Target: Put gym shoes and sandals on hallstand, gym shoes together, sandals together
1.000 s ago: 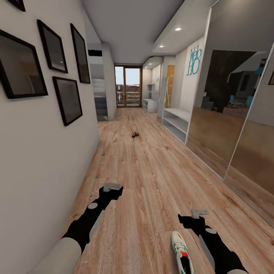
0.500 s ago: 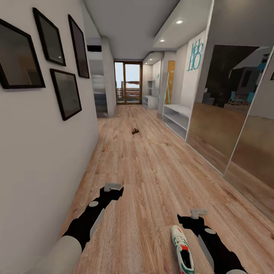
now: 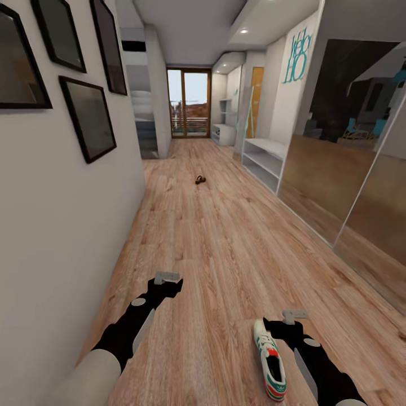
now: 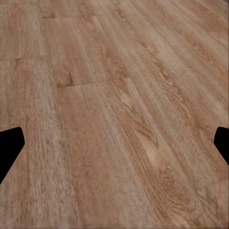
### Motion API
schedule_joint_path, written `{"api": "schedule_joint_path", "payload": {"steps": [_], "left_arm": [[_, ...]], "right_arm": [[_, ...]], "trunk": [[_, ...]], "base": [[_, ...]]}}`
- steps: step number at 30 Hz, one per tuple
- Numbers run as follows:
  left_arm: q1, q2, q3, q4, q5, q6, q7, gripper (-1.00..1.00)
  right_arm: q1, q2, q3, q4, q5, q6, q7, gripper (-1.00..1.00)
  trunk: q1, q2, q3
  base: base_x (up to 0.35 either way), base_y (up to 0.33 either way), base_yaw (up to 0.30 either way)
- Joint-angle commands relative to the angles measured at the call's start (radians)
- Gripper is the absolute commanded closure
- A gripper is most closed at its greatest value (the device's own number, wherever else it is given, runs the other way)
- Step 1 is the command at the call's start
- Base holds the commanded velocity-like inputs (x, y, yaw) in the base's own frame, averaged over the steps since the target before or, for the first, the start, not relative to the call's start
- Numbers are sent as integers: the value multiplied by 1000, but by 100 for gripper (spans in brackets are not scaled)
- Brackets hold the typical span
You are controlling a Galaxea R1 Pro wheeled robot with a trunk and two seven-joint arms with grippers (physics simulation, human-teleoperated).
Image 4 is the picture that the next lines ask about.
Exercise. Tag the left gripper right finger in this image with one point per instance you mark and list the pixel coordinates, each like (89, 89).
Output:
(221, 141)

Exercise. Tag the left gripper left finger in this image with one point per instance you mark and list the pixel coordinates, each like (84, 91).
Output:
(11, 143)

